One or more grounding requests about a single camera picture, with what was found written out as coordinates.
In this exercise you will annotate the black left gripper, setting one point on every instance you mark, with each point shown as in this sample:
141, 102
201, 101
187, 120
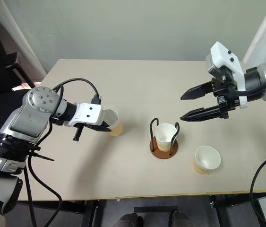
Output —
87, 127

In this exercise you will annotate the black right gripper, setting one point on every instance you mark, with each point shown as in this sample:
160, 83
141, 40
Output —
227, 99

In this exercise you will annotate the paper cup with tan sleeve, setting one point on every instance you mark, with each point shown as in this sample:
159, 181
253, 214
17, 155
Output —
164, 136
207, 157
116, 129

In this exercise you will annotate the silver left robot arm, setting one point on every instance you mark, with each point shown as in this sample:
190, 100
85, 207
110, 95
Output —
26, 118

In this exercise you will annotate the dark rounded shape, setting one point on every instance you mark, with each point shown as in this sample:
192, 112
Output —
128, 220

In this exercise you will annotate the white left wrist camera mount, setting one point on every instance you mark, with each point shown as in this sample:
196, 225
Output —
89, 113

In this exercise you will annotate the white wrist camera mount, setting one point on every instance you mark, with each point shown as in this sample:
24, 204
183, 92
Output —
89, 113
221, 55

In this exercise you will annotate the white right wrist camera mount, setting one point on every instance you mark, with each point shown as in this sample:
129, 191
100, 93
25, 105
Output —
221, 55

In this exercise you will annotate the black metal table frame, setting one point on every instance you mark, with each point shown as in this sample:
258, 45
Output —
76, 205

